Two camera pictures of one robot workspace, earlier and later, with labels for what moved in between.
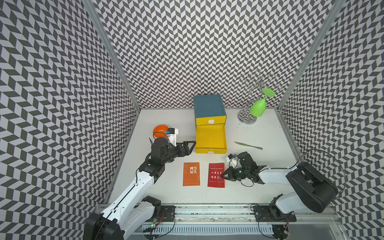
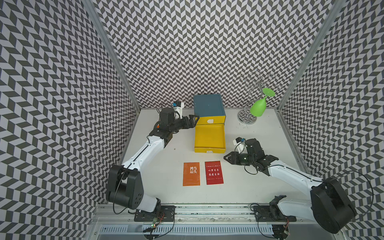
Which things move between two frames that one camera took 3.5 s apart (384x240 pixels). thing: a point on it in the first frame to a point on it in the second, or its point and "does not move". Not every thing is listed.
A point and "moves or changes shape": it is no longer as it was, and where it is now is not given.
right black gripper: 225,172 to 234,158
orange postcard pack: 191,174 does not move
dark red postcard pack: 214,178 moves or changes shape
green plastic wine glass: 258,108 does not move
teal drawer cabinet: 208,106 does not move
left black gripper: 187,151 to 191,124
